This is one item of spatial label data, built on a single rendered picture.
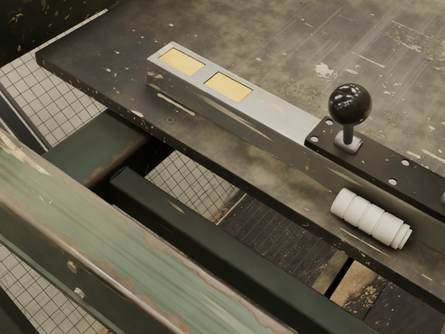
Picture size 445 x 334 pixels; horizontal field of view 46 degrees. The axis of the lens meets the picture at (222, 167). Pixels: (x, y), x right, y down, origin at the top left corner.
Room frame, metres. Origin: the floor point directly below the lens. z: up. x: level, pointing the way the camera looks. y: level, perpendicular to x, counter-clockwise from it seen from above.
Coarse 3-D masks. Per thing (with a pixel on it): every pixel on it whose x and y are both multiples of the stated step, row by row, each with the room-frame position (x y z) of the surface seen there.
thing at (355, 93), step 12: (348, 84) 0.44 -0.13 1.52; (336, 96) 0.44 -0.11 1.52; (348, 96) 0.43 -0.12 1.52; (360, 96) 0.43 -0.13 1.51; (336, 108) 0.43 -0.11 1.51; (348, 108) 0.43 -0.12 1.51; (360, 108) 0.43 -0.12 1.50; (336, 120) 0.44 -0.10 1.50; (348, 120) 0.43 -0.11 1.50; (360, 120) 0.43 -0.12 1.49; (348, 132) 0.49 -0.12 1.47; (336, 144) 0.53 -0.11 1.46; (348, 144) 0.52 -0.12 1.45; (360, 144) 0.52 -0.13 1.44
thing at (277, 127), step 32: (160, 64) 0.65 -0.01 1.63; (192, 96) 0.63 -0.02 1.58; (224, 96) 0.60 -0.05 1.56; (256, 96) 0.60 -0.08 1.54; (224, 128) 0.62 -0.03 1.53; (256, 128) 0.58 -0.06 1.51; (288, 128) 0.56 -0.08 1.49; (288, 160) 0.57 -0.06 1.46; (320, 160) 0.54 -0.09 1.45; (384, 192) 0.49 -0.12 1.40; (416, 224) 0.48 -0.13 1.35
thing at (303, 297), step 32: (96, 128) 0.67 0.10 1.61; (128, 128) 0.67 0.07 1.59; (64, 160) 0.63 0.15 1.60; (96, 160) 0.63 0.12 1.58; (128, 160) 0.64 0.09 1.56; (160, 160) 0.71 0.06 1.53; (96, 192) 0.62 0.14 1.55; (128, 192) 0.61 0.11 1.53; (160, 192) 0.61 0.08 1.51; (160, 224) 0.59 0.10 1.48; (192, 224) 0.57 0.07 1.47; (192, 256) 0.58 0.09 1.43; (224, 256) 0.54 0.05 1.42; (256, 256) 0.54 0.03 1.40; (256, 288) 0.52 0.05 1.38; (288, 288) 0.51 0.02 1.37; (288, 320) 0.51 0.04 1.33; (320, 320) 0.48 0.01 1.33; (352, 320) 0.48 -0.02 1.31
